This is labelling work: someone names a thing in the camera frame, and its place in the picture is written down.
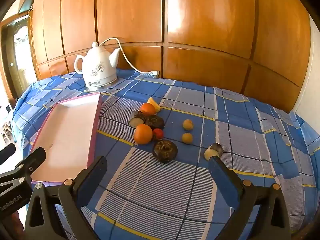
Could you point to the red cherry tomato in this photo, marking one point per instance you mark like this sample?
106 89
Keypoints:
158 134

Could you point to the blue plaid cloth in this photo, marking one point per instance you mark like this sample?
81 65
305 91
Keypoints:
225 110

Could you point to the yellow orange wedge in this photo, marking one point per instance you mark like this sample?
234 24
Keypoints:
156 106

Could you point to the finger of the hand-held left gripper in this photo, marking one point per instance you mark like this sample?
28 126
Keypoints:
35 160
7 152

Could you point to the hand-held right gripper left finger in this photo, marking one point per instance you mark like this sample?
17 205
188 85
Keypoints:
90 181

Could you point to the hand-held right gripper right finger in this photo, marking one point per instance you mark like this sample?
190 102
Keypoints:
222 177

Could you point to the small wooden stool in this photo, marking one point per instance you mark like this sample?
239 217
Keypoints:
5 130

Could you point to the yellow longan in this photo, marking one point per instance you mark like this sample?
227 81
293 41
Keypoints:
188 125
187 138

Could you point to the glass door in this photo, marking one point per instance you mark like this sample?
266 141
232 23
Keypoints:
20 55

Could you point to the white power plug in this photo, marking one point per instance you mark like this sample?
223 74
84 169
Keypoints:
156 73

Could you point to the dark water chestnut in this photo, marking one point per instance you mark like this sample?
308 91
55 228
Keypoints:
155 122
165 151

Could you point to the orange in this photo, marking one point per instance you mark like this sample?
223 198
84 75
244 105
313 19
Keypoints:
147 109
143 134

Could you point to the pink-rimmed white tray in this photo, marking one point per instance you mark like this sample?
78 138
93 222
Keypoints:
67 135

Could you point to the white ceramic electric kettle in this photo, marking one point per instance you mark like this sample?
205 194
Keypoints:
98 65

